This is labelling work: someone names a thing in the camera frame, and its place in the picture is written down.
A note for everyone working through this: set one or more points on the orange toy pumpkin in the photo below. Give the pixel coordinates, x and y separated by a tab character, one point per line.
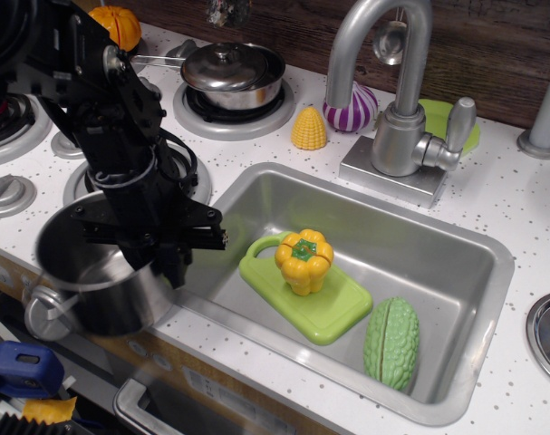
121	23

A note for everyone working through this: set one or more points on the silver toy faucet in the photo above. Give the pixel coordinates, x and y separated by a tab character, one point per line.
403	159

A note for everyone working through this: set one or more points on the silver oven door handle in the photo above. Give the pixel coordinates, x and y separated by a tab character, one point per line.
129	406

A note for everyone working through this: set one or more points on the front left stove burner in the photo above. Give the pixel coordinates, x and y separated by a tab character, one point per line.
23	126

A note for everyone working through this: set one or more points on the silver countertop knob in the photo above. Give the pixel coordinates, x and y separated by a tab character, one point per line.
63	148
16	195

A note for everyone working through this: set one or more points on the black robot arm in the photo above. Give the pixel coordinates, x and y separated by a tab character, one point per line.
55	52

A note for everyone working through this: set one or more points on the hanging silver ladle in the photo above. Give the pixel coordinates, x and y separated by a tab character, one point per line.
390	38

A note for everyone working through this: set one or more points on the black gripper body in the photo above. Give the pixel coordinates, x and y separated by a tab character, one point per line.
187	224

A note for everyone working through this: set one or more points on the green toy bitter gourd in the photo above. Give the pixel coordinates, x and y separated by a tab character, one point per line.
392	343

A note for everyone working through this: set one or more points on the yellow toy corn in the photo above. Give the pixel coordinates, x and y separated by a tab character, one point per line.
309	132

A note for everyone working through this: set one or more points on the stove burner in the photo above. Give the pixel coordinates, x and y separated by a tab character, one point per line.
256	124
23	126
196	183

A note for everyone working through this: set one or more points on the yellow toy bell pepper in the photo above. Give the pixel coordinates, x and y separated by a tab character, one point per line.
304	259

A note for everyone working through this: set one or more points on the silver oven front knob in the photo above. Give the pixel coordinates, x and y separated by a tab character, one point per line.
48	314

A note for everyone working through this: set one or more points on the silver round bowl rim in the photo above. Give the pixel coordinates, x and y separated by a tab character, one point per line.
538	332

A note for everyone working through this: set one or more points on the purple striped toy onion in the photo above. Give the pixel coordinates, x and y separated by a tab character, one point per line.
361	111

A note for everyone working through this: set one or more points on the blue clamp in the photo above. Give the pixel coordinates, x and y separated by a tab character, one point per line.
29	371

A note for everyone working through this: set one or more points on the silver sink basin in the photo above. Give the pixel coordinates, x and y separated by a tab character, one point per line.
456	281

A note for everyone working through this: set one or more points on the stainless steel pot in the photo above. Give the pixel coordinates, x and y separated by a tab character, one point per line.
113	299

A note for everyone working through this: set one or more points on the front right stove burner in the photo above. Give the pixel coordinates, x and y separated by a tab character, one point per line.
196	183

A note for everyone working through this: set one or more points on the back right stove burner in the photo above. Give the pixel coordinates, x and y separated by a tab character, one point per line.
256	124

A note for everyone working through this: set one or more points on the green plastic plate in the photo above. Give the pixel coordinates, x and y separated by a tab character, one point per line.
437	113

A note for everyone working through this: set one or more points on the yellow cloth piece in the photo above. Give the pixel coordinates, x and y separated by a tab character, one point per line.
49	411

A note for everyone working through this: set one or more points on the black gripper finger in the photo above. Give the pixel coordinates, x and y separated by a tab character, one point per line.
173	262
138	257

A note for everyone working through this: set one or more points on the steel pan with lid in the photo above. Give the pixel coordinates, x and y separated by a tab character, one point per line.
231	76

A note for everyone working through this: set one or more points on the green plastic cutting board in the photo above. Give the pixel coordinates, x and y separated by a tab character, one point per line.
321	317

